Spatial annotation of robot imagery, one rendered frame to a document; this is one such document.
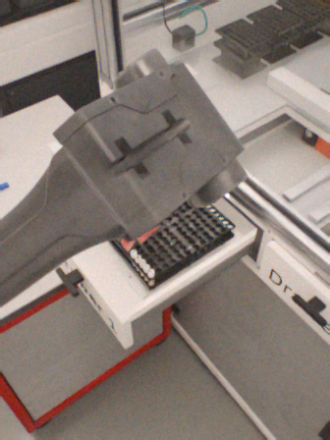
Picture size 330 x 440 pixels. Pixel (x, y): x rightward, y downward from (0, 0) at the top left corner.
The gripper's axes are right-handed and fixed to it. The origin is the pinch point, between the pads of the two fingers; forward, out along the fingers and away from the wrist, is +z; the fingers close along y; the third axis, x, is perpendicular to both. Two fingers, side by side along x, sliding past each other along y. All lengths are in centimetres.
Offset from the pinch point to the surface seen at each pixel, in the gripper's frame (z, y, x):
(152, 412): 94, -3, 7
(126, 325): 2.7, 10.1, 12.4
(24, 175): 21, 3, -47
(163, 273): 6.9, -3.4, 5.7
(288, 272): 2.1, -21.1, 21.6
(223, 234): 3.4, -17.7, 6.9
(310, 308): 0.9, -18.1, 29.6
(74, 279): 3.4, 12.6, -1.4
